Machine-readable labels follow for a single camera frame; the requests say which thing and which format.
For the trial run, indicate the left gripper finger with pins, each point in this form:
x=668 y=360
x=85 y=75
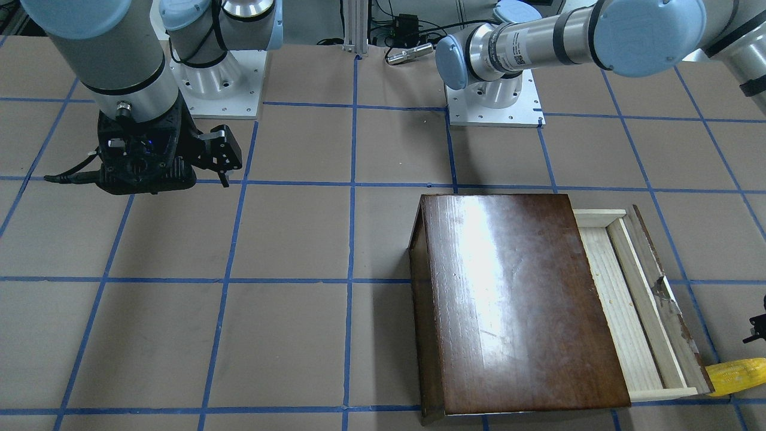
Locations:
x=757 y=331

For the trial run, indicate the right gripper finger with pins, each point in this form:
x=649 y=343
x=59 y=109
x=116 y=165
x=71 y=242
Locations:
x=217 y=151

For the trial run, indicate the yellow corn cob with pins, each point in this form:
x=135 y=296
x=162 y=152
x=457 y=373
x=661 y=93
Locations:
x=735 y=376

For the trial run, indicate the light wood drawer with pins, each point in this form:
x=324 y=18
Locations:
x=658 y=355

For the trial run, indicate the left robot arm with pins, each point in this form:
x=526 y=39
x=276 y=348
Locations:
x=652 y=103

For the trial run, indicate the silver cylindrical connector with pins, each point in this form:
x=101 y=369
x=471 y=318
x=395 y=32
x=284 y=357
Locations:
x=409 y=54

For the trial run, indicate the dark brown wooden cabinet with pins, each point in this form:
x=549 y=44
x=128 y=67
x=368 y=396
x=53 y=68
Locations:
x=506 y=312

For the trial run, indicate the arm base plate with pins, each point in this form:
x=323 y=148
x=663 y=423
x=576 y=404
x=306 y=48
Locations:
x=231 y=90
x=512 y=103

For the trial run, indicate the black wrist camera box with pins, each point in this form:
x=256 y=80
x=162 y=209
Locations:
x=145 y=157

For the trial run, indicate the aluminium frame post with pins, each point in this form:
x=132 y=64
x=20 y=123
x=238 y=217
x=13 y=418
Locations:
x=355 y=17

